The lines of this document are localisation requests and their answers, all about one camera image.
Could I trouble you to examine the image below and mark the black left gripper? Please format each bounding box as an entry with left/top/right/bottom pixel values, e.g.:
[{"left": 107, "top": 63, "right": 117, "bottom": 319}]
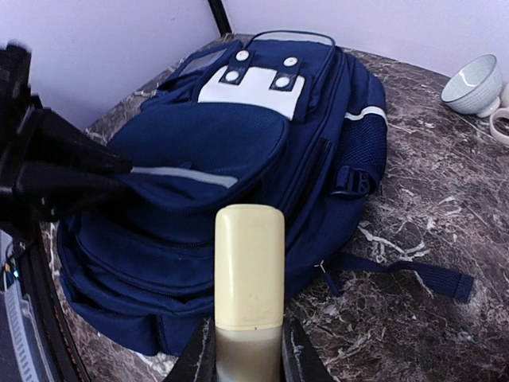
[{"left": 1, "top": 41, "right": 131, "bottom": 223}]

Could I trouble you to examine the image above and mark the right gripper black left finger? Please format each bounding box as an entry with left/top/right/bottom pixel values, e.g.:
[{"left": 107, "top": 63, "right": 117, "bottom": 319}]
[{"left": 163, "top": 318, "right": 216, "bottom": 382}]

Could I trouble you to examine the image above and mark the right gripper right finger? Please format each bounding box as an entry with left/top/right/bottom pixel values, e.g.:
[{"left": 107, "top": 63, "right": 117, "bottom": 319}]
[{"left": 280, "top": 317, "right": 334, "bottom": 382}]

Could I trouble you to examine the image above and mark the pale yellow highlighter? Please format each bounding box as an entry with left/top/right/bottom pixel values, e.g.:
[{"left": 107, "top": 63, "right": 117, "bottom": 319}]
[{"left": 214, "top": 205, "right": 286, "bottom": 381}]

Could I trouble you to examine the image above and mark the navy blue student backpack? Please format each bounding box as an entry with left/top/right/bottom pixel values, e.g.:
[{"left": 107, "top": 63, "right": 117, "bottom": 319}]
[{"left": 56, "top": 29, "right": 476, "bottom": 357}]

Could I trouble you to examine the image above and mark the white floral mug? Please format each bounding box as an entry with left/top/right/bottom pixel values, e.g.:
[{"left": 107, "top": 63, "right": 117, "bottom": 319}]
[{"left": 488, "top": 84, "right": 508, "bottom": 146}]

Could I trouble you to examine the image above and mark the tipped celadon bowl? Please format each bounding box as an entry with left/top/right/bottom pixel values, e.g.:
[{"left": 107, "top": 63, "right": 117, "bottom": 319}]
[{"left": 441, "top": 54, "right": 503, "bottom": 118}]

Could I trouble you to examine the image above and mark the black front rail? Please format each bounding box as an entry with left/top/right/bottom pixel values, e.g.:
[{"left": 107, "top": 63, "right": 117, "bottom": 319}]
[{"left": 19, "top": 224, "right": 90, "bottom": 381}]

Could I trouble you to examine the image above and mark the grey slotted cable duct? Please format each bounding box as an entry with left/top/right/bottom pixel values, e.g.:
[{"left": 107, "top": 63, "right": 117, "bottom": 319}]
[{"left": 1, "top": 232, "right": 54, "bottom": 381}]

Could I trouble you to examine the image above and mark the left black frame post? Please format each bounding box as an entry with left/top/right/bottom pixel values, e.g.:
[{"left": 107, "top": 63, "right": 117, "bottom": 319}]
[{"left": 208, "top": 0, "right": 232, "bottom": 36}]

